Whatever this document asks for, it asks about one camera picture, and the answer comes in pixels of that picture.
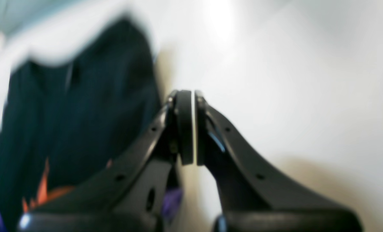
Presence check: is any black T-shirt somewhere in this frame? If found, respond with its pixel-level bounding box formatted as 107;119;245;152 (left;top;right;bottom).
0;17;165;232

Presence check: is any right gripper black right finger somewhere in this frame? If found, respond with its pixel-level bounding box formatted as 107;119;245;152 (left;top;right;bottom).
195;91;363;232

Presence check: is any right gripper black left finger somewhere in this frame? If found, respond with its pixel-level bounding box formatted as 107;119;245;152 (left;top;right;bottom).
18;91;193;232

